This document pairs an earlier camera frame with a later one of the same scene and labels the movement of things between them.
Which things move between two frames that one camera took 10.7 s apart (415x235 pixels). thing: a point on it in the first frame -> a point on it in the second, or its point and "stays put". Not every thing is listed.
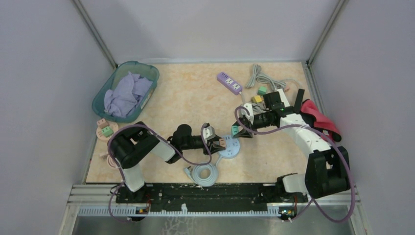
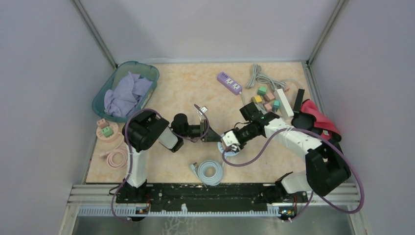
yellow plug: [256, 99] stays put
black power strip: [298, 101] stays put
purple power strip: [229, 83] stays put
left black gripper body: [211, 144] -> [203, 127]
